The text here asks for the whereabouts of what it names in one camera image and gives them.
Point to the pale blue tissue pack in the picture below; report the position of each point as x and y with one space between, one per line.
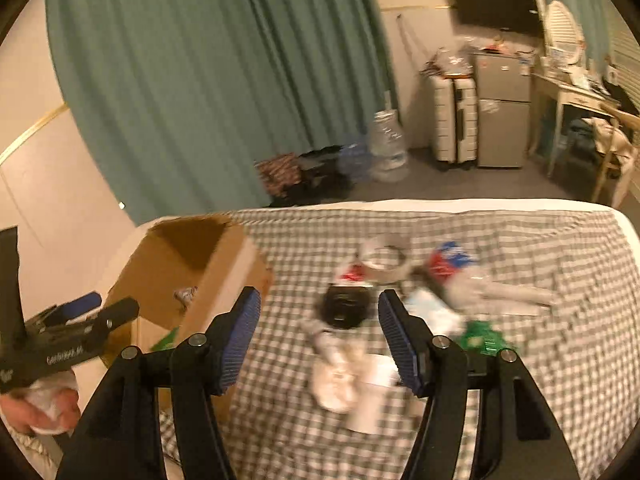
435 310

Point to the patterned bag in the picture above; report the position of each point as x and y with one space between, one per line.
280 175

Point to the wooden chair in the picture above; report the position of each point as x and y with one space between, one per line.
612 160

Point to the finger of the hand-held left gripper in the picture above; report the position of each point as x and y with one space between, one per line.
82 304
117 312

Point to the cardboard box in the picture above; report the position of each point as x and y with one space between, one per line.
220 270

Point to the black television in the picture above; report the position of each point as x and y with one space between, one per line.
495 5

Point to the cream cloth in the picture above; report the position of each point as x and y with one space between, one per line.
612 135

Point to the large clear water bottle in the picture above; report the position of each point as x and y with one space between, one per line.
390 150

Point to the blue water bottle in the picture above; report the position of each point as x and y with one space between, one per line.
356 162

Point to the white paper card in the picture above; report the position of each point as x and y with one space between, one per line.
372 400

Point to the white louvred door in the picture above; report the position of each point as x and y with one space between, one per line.
627 60

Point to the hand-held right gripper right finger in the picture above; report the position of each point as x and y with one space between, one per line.
395 335

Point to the white suitcase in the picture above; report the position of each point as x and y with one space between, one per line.
452 120

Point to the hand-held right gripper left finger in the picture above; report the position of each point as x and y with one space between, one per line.
242 330

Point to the grey mini fridge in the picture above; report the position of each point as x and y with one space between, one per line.
502 110

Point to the tape roll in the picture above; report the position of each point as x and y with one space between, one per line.
375 262

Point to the clear plastic bag bundle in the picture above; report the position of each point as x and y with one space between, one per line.
450 262

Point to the small shiny wrapper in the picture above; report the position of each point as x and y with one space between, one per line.
186 296

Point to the black bag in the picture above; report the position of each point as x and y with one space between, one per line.
320 172

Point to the white oval mirror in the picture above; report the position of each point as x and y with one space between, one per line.
562 27

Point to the wide green curtain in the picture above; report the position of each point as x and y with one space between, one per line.
200 85

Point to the small red white packet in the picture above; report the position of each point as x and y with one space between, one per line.
352 275

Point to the white bed mattress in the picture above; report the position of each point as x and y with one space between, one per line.
450 205

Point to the green box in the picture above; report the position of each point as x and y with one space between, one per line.
485 337

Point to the white dressing table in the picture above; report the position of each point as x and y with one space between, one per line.
565 95

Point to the person's left hand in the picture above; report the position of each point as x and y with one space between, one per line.
22 412

